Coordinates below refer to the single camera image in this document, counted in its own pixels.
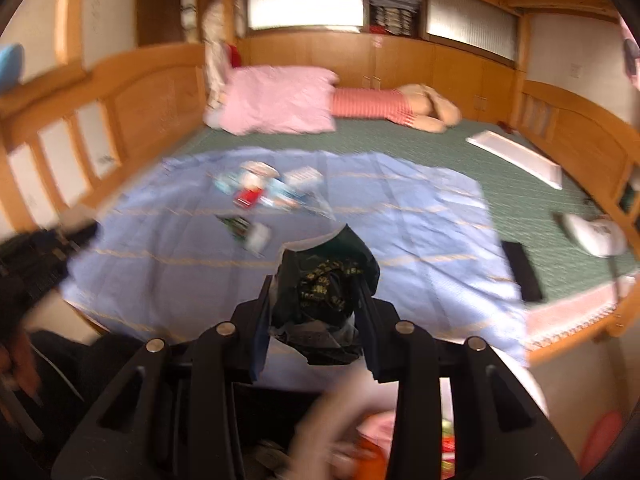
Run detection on pink pillow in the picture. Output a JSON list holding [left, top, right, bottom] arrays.
[[203, 65, 337, 136]]

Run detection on white cup trash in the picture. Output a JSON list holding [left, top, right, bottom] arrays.
[[241, 160, 280, 179]]

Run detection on plush doll striped dress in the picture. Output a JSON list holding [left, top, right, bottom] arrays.
[[331, 84, 462, 133]]

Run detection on black phone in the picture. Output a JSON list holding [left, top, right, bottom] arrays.
[[501, 240, 544, 304]]

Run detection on wooden bed frame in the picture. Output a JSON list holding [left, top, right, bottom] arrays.
[[0, 0, 640, 366]]

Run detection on white flat tray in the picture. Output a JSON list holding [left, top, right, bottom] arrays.
[[466, 130, 563, 191]]

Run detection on green bed mat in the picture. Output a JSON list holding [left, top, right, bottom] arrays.
[[174, 119, 639, 301]]

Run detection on blue round object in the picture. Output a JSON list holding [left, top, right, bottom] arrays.
[[0, 44, 25, 93]]

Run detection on red cigarette box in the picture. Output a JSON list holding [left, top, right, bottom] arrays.
[[233, 188, 264, 209]]

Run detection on dark green snack wrapper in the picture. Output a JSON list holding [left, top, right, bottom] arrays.
[[269, 226, 380, 366]]

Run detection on white desk lamp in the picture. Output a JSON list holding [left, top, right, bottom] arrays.
[[554, 212, 628, 258]]

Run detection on blue checked bed sheet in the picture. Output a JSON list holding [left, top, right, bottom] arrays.
[[62, 148, 526, 361]]

